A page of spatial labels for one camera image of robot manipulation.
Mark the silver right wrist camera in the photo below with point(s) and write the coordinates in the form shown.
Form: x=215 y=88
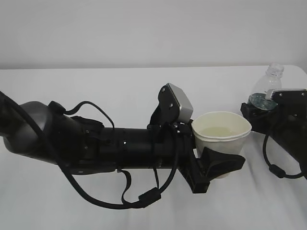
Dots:
x=287 y=96

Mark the white paper cup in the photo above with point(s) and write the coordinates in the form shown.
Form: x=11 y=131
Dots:
x=221 y=131

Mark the clear water bottle green label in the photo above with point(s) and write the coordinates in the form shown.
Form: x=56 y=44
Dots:
x=269 y=81

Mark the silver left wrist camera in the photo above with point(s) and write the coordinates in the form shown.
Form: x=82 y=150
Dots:
x=185 y=106

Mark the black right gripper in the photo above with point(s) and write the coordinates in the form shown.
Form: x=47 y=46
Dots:
x=286 y=125

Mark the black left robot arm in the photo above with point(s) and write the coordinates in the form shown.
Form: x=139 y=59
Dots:
x=82 y=146

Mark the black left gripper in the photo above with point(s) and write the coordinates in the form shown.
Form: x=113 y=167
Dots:
x=173 y=144

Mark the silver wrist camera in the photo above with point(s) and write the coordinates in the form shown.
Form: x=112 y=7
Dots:
x=287 y=96
x=185 y=106

